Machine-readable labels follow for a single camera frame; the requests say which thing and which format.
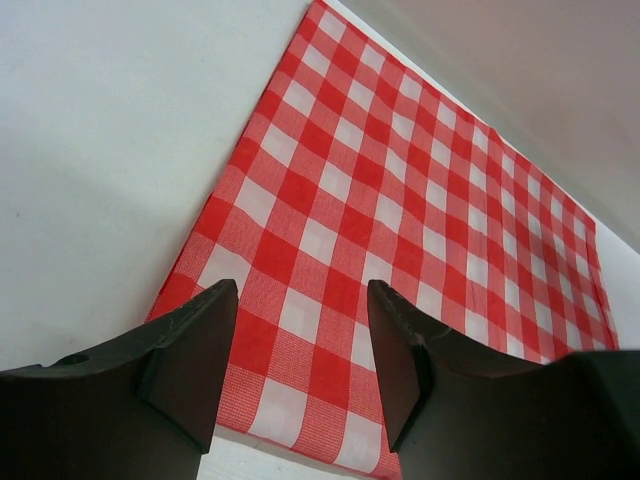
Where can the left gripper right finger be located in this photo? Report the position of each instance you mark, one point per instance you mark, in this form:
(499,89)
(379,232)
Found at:
(457,409)

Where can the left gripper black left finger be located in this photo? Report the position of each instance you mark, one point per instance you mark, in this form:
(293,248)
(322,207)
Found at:
(140,406)

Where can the red white checkered cloth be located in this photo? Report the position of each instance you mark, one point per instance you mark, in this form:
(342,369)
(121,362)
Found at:
(353,167)

